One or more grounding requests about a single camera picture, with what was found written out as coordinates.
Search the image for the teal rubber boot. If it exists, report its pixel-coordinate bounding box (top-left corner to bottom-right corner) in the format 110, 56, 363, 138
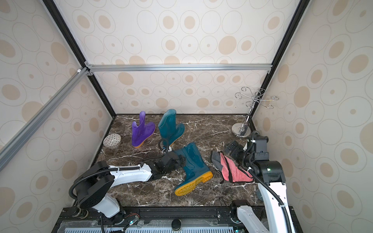
174, 142, 213, 196
158, 109, 185, 146

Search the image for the pink cloth black trim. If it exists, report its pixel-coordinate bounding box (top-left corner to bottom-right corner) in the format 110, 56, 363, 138
211, 151, 253, 183

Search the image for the purple rubber boot yellow sole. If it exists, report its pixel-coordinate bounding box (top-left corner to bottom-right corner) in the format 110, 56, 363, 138
132, 111, 155, 148

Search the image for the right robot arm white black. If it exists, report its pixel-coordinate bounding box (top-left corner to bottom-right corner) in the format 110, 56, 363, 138
220, 131, 295, 233

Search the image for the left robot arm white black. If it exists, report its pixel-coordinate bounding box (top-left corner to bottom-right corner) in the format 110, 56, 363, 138
69, 139, 186, 225

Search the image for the chrome hook stand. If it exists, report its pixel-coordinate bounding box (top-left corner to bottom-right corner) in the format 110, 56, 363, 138
232, 86, 279, 138

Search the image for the grey-blue ceramic cup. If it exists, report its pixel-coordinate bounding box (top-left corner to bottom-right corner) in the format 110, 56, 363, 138
256, 189, 263, 201

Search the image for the patterned white bowl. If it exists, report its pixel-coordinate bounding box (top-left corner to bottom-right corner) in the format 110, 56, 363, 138
103, 134, 121, 149

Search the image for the horizontal aluminium bar back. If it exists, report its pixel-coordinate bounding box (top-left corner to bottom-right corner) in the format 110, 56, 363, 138
87, 64, 272, 72

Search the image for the diagonal aluminium bar left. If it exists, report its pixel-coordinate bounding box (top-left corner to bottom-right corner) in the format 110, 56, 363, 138
1, 67, 88, 170

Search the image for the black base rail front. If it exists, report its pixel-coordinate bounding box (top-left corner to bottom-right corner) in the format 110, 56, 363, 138
52, 206, 247, 233

